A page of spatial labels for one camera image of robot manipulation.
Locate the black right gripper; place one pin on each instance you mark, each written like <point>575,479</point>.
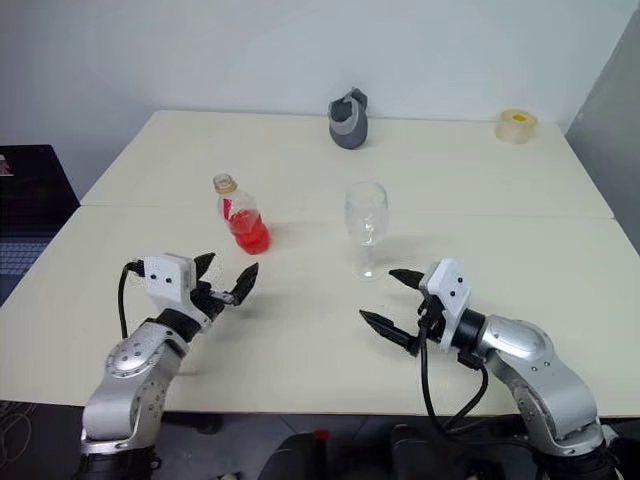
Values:
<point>435,314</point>

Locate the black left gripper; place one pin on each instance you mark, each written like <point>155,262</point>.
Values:
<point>205,300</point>

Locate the bottle with red liquid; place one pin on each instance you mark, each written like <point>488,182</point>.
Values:
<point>250,235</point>

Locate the clear wine glass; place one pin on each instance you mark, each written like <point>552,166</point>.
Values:
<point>367,215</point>

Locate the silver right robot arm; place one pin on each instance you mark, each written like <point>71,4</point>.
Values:
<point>515,345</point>

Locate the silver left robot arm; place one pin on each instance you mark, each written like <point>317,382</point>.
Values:
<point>130,360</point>

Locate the grey moulded plastic object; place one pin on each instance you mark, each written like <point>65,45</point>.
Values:
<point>350,135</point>

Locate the dark rounded shape red spot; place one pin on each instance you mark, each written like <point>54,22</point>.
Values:
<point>295,457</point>

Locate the black laptop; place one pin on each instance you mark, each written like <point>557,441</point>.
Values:
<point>35,195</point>

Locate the translucent tape roll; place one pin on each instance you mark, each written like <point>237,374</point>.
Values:
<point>515,132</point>

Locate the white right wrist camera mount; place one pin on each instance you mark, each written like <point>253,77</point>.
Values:
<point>452,287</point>

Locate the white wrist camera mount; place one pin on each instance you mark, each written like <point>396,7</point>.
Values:
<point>165,275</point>
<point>452,287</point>

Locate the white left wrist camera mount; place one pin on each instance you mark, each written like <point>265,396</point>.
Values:
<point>165,275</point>

